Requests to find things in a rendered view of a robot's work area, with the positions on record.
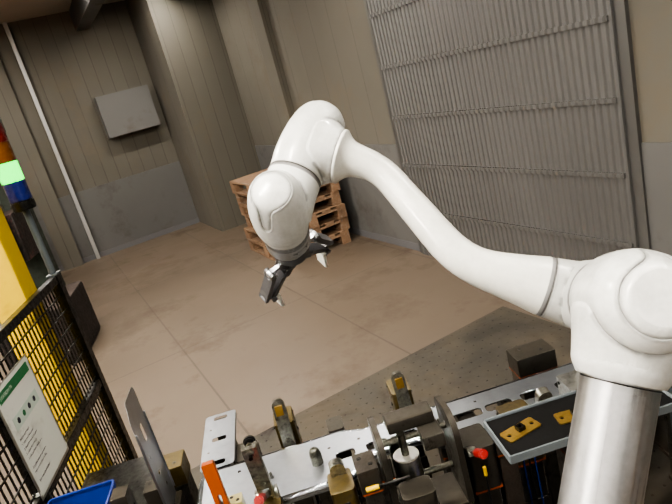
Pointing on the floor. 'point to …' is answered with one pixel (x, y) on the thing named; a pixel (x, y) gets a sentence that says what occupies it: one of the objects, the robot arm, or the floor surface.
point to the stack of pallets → (331, 226)
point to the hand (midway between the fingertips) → (300, 280)
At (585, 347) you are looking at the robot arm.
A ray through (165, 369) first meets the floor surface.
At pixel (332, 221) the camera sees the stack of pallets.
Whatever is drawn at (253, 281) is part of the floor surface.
